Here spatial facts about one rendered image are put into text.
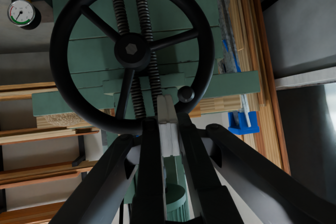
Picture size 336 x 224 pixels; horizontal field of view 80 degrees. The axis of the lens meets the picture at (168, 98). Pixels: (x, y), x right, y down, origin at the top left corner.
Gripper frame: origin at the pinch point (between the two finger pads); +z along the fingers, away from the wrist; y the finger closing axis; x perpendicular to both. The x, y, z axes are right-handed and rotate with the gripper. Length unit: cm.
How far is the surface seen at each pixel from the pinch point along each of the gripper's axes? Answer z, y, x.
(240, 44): 161, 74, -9
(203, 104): 47, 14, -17
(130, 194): 52, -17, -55
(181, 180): 54, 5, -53
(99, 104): 33.6, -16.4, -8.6
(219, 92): 33.5, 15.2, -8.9
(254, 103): 146, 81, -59
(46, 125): 47, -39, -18
